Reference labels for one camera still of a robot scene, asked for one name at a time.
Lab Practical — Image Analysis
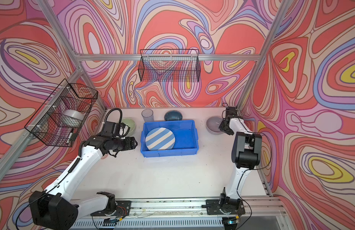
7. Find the lilac grey bowl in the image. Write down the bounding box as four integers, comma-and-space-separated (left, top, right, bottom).
206, 116, 223, 135

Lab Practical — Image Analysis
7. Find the light green bowl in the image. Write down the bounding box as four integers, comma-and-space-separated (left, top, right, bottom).
122, 117, 136, 137

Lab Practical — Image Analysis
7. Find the blue plastic bin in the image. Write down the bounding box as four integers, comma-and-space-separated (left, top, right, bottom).
141, 120, 199, 158

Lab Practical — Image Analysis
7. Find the dark teal bowl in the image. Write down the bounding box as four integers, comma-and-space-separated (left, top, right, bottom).
164, 110, 183, 121

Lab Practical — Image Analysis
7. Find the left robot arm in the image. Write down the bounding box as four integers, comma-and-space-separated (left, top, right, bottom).
27, 108, 138, 230

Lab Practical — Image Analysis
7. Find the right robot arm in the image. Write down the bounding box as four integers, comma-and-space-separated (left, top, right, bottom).
202, 105, 262, 217

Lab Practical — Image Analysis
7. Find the black marker pen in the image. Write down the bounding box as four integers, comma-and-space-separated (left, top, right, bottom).
66, 128, 74, 144

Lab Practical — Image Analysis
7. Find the clear grey plastic cup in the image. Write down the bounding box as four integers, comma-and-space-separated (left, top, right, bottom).
142, 109, 154, 123

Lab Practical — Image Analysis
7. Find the white tape roll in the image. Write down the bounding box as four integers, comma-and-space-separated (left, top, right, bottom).
60, 109, 84, 128

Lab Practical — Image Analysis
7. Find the black wire basket left wall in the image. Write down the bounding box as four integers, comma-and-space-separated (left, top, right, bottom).
25, 79, 98, 147

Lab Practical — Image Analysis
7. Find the black wire basket wall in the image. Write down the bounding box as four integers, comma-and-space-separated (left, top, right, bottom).
25, 79, 98, 147
138, 48, 201, 82

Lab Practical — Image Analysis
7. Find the black wire basket back wall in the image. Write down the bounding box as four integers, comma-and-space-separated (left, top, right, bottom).
138, 48, 201, 82

